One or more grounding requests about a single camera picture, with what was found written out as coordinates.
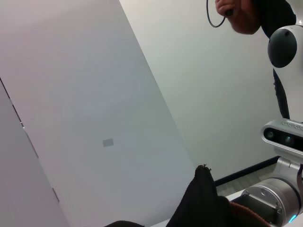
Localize person hand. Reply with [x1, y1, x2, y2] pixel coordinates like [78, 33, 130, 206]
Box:
[214, 0, 238, 17]

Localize black food bag brown straps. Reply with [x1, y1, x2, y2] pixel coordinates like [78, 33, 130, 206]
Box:
[104, 164, 269, 227]

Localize person in black top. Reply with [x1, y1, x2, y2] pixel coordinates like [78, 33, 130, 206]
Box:
[231, 0, 298, 120]

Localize thin black cable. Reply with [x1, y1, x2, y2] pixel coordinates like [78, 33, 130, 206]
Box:
[205, 0, 234, 28]

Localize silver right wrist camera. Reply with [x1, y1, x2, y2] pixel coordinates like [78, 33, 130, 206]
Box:
[261, 119, 303, 152]

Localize black wall baseboard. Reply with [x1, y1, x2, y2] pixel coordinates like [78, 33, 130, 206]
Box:
[214, 157, 278, 187]

